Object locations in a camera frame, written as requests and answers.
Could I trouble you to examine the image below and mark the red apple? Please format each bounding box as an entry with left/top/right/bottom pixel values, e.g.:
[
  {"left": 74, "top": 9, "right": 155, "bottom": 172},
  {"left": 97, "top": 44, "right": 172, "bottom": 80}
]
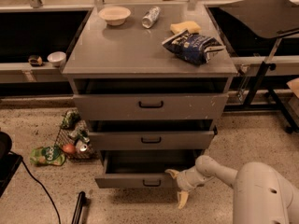
[{"left": 63, "top": 144, "right": 76, "bottom": 154}]

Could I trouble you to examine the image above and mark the black pole on floor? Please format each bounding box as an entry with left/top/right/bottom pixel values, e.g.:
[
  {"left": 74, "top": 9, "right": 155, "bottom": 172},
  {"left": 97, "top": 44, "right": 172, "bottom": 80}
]
[{"left": 71, "top": 191, "right": 90, "bottom": 224}]

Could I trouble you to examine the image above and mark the black stand table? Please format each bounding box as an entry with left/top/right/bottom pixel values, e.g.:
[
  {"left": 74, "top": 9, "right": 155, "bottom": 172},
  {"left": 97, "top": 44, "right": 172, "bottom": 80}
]
[{"left": 209, "top": 0, "right": 299, "bottom": 133}]

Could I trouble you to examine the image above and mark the grey drawer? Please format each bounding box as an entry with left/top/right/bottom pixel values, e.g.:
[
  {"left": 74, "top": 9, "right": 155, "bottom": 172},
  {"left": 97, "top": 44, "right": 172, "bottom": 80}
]
[
  {"left": 89, "top": 131, "right": 214, "bottom": 150},
  {"left": 95, "top": 149, "right": 203, "bottom": 189},
  {"left": 73, "top": 93, "right": 228, "bottom": 120}
]

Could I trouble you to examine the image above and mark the silver can lying down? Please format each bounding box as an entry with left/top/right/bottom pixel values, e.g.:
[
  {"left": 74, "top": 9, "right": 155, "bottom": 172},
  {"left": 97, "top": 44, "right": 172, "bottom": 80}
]
[{"left": 141, "top": 6, "right": 161, "bottom": 29}]

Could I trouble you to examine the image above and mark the grey top drawer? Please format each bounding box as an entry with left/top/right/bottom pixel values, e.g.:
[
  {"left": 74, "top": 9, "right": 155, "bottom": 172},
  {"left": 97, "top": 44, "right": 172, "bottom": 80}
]
[{"left": 73, "top": 93, "right": 228, "bottom": 120}]

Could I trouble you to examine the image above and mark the black device at left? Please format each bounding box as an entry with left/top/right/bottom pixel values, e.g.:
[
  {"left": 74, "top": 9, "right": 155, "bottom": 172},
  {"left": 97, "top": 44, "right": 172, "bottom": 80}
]
[{"left": 0, "top": 132, "right": 22, "bottom": 197}]

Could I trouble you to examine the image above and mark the grey bottom drawer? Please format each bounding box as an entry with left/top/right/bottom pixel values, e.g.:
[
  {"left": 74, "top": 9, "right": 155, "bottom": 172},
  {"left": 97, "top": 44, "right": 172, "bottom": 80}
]
[{"left": 95, "top": 149, "right": 203, "bottom": 189}]

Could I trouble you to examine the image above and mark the green bottle in basket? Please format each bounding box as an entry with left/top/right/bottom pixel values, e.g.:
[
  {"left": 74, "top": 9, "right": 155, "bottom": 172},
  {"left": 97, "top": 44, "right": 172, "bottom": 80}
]
[{"left": 68, "top": 121, "right": 90, "bottom": 144}]

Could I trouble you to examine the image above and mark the grey middle drawer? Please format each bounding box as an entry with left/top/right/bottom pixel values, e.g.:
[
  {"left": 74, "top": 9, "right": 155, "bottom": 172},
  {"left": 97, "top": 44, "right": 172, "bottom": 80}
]
[{"left": 89, "top": 131, "right": 214, "bottom": 150}]

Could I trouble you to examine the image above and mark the small white cup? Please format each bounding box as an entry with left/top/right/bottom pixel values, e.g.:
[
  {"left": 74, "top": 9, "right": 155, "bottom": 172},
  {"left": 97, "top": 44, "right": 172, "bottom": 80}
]
[{"left": 48, "top": 51, "right": 66, "bottom": 67}]

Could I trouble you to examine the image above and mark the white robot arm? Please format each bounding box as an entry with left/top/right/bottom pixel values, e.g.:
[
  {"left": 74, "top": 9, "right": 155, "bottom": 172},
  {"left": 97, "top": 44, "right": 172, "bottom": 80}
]
[{"left": 166, "top": 155, "right": 299, "bottom": 224}]

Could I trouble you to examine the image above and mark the white paper bowl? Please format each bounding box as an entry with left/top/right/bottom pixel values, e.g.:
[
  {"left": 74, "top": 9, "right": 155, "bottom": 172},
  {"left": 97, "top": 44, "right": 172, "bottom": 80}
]
[{"left": 98, "top": 7, "right": 131, "bottom": 26}]

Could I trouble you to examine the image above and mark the yellow sponge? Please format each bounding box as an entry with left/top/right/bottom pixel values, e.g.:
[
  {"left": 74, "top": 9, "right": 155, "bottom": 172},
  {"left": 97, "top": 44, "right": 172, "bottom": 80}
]
[{"left": 170, "top": 21, "right": 201, "bottom": 34}]

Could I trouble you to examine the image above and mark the small dark tape measure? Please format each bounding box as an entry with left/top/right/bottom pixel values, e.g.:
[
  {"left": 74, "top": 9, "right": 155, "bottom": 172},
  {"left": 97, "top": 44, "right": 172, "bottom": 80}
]
[{"left": 28, "top": 55, "right": 43, "bottom": 66}]

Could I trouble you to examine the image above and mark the blue chip bag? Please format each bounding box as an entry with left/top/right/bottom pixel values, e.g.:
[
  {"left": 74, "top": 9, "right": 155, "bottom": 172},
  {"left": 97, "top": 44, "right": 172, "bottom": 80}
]
[{"left": 162, "top": 29, "right": 225, "bottom": 65}]

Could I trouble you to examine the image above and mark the green crumpled bag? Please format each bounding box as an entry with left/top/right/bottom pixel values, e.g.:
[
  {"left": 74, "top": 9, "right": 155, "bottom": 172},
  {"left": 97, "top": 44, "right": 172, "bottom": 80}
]
[{"left": 61, "top": 110, "right": 80, "bottom": 130}]

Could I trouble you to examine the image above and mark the black wire basket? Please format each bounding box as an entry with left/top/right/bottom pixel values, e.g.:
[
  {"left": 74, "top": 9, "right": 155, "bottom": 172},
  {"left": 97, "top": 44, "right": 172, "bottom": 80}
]
[{"left": 54, "top": 119, "right": 97, "bottom": 161}]

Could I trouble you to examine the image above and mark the grey drawer cabinet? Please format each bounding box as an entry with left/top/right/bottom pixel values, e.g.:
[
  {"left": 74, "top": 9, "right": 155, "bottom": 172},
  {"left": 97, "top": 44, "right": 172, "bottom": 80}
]
[{"left": 62, "top": 3, "right": 238, "bottom": 161}]

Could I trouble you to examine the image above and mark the silver soda can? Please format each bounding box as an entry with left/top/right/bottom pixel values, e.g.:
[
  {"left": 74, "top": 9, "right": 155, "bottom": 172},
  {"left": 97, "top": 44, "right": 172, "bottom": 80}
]
[{"left": 76, "top": 140, "right": 90, "bottom": 154}]

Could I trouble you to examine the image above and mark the black cable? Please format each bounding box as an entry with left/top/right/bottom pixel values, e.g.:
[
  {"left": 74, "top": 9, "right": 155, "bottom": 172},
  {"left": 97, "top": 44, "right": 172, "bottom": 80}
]
[{"left": 8, "top": 150, "right": 63, "bottom": 224}]

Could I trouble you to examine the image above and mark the green snack bag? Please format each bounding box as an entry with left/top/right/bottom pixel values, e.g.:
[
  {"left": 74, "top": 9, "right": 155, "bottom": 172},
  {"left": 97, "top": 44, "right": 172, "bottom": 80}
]
[{"left": 30, "top": 146, "right": 65, "bottom": 166}]

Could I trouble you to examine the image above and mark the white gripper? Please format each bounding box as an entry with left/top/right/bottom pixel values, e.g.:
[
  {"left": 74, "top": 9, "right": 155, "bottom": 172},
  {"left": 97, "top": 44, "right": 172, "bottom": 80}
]
[{"left": 165, "top": 167, "right": 207, "bottom": 209}]

